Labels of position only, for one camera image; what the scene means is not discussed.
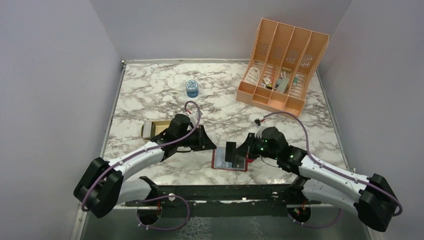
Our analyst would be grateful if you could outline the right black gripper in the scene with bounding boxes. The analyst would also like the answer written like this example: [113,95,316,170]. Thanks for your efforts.
[233,132,279,160]

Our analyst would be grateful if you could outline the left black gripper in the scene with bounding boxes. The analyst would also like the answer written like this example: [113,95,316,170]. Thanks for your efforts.
[176,124,217,152]

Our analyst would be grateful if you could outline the black VIP credit card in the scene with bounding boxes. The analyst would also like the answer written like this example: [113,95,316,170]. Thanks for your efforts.
[231,155,247,170]

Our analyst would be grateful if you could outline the red leather card holder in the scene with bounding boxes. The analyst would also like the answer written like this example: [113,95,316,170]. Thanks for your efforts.
[211,147,249,172]

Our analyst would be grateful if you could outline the beige oval tray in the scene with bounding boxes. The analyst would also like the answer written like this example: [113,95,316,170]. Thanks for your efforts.
[152,120,171,136]

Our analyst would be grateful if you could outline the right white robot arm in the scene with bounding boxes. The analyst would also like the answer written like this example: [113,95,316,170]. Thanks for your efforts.
[235,127,399,232]

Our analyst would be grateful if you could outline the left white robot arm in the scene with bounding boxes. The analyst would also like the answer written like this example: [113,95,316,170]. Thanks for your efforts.
[73,114,217,218]

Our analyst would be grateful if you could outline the stack of cards in tray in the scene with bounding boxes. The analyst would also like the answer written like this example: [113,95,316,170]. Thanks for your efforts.
[141,120,156,140]

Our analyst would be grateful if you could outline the white striped card in organizer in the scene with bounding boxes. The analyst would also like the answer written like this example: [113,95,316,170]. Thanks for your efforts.
[244,66,261,85]

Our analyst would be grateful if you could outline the blue round tin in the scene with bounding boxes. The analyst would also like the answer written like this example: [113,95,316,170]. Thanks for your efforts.
[185,79,199,98]

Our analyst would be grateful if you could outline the small items in organizer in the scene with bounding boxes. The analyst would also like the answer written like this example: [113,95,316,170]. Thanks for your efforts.
[258,67,292,94]

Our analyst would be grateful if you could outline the orange plastic file organizer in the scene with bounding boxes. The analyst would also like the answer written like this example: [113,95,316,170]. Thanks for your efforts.
[236,18,330,117]

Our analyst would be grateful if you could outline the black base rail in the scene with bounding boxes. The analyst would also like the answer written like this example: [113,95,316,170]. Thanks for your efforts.
[124,184,312,218]

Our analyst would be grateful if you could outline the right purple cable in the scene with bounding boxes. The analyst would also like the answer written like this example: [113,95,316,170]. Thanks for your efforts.
[255,111,404,230]

